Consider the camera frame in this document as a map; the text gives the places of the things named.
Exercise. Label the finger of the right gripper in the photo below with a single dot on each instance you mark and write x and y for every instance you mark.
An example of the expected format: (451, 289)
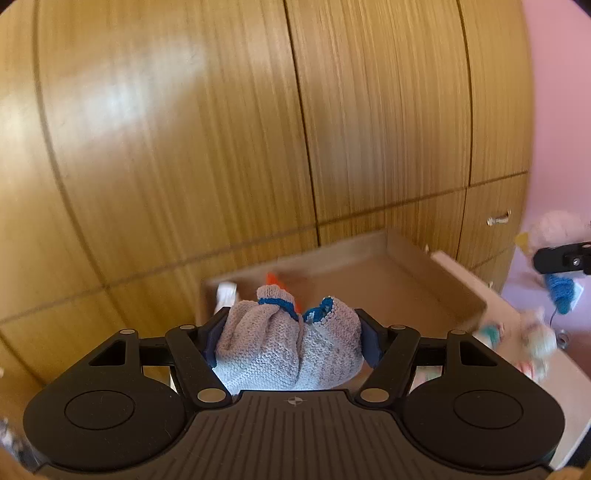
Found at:
(563, 259)

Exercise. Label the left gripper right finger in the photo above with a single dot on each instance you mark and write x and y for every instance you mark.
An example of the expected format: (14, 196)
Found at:
(390, 352)

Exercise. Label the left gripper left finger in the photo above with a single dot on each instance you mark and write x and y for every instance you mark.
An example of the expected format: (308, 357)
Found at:
(192, 350)

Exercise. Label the blue sock bundle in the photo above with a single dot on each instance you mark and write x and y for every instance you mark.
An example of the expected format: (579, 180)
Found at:
(561, 291)

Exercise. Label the grey knit sock bundle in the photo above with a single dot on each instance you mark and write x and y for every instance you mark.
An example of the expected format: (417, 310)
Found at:
(266, 344)

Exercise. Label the white sock bundle far left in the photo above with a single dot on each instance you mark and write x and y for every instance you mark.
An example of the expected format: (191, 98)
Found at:
(226, 295)

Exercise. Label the cardboard box tray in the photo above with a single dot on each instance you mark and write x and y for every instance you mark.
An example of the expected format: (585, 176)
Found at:
(381, 272)

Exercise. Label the floral white sock bundle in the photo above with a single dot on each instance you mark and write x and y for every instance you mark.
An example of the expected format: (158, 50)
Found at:
(537, 342)

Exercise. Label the white fluffy teal-band bundle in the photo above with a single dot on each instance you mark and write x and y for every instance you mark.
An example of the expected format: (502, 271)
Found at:
(491, 335)

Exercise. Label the orange sock bundle in box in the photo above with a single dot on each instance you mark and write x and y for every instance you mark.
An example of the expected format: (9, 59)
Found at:
(273, 279)

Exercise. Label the wooden wardrobe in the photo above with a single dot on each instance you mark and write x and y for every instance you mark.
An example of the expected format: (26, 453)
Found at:
(149, 145)

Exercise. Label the wall power outlet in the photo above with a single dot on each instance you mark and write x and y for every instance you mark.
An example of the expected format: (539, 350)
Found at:
(576, 294)

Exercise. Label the silver drawer handle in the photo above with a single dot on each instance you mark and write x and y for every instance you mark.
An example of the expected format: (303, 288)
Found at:
(500, 219)

